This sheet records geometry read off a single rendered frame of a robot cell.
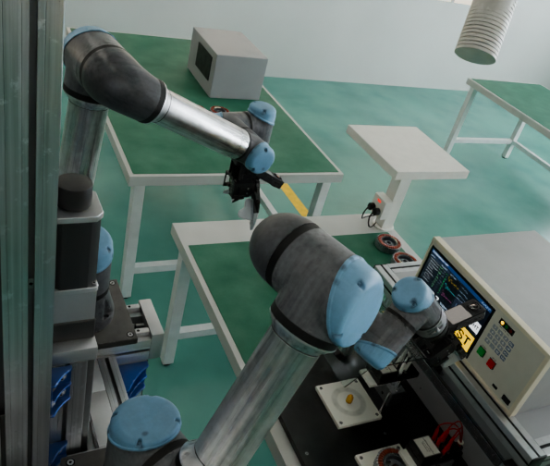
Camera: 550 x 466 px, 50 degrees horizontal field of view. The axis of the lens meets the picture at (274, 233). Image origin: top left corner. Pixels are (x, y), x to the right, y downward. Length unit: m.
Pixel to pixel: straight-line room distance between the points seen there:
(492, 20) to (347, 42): 4.28
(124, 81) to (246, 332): 1.03
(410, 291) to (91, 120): 0.76
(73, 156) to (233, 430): 0.74
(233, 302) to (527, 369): 1.01
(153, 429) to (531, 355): 0.85
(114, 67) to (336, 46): 5.51
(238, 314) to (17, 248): 1.22
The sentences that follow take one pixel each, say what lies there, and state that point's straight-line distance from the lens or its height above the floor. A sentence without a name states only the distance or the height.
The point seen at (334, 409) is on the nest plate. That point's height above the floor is 0.78.
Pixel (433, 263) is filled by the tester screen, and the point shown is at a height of 1.26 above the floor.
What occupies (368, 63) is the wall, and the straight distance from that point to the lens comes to 6.93.
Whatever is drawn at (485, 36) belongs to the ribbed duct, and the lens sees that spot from 2.46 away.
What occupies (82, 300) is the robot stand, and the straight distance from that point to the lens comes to 1.11.
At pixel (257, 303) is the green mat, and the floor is 0.75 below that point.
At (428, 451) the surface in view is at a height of 0.87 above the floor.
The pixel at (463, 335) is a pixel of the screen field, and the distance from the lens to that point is 1.61.
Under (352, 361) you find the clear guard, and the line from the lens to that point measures 1.57.
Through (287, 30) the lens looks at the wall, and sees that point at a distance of 6.29.
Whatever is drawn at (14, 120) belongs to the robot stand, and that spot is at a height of 1.74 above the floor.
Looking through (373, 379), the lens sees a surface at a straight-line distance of 1.80.
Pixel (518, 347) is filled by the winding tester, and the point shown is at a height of 1.27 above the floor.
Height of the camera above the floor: 2.10
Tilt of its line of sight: 33 degrees down
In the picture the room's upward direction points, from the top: 16 degrees clockwise
